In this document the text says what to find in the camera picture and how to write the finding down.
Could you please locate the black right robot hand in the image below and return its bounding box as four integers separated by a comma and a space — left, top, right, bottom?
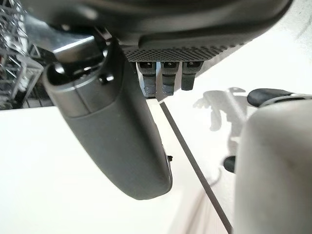
20, 0, 293, 201

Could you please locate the white dishwasher door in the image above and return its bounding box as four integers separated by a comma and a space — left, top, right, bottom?
0, 97, 234, 234

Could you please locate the dark robot foot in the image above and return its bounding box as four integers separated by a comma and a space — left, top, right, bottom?
223, 156, 236, 174
247, 88, 306, 107

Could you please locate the grey wire dishwasher rack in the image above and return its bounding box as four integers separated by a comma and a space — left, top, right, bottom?
0, 0, 57, 110

